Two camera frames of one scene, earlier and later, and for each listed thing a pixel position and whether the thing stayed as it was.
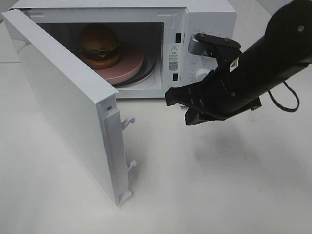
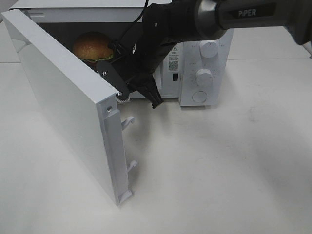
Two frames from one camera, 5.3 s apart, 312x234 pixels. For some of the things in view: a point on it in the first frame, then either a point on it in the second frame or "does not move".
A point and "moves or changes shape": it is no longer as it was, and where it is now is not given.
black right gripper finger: (194, 115) → (149, 89)
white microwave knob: (201, 74) does not move
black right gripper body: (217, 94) → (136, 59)
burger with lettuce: (98, 46) moves or changes shape
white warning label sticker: (173, 58) does not move
